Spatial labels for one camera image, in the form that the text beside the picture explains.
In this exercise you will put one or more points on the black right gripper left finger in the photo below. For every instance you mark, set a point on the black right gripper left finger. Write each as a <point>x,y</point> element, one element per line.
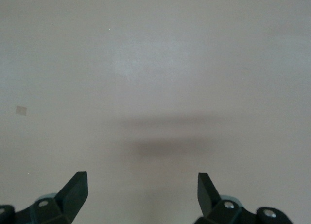
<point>73,197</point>

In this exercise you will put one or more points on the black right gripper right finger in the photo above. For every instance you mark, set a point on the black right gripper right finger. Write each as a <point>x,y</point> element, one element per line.
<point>209,199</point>

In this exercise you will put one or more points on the small brown tape square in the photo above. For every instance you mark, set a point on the small brown tape square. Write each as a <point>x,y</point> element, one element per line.
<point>21,110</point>

